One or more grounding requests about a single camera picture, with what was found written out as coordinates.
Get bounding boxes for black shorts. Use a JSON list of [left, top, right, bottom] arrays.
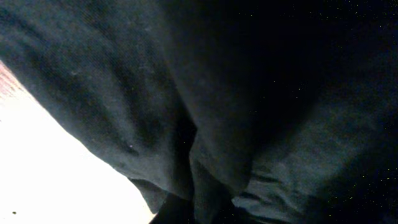
[[1, 0, 397, 223]]

